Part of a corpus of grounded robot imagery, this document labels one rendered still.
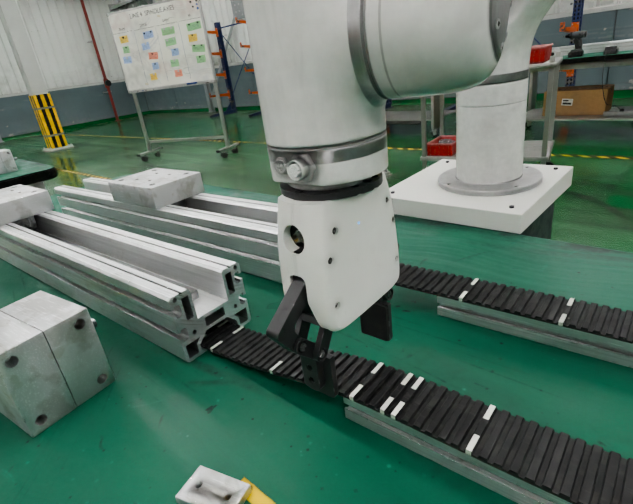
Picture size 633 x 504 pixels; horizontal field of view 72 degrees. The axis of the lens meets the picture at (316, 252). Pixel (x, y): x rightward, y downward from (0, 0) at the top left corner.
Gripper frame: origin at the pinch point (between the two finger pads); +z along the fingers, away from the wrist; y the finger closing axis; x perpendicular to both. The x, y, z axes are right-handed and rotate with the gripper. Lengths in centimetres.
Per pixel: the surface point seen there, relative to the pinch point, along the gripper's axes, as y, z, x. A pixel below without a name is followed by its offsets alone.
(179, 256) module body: 2.6, -2.3, 28.7
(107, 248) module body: 2.3, 0.2, 49.6
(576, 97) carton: 490, 45, 71
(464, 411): 1.1, 2.9, -9.8
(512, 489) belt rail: -2.0, 5.0, -14.4
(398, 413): -2.0, 2.6, -5.8
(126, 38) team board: 319, -78, 578
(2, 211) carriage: -3, -5, 77
